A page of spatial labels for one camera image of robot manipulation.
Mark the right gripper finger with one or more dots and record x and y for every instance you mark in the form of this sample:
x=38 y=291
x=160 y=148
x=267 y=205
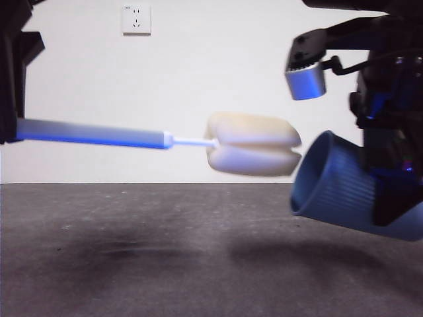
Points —
x=393 y=191

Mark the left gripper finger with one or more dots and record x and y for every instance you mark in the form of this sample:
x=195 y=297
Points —
x=11 y=105

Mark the blue ribbed plastic cup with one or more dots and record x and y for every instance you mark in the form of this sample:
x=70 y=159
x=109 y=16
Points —
x=333 y=191

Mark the cup brush with sponge head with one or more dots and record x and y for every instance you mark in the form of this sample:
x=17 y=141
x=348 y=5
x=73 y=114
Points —
x=251 y=148

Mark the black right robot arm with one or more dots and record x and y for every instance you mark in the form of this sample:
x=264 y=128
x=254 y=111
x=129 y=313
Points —
x=380 y=39

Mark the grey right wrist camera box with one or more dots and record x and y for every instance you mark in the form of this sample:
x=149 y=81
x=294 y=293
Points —
x=305 y=82

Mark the white wall socket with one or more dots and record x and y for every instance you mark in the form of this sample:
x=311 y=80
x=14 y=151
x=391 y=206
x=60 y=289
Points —
x=137 y=20

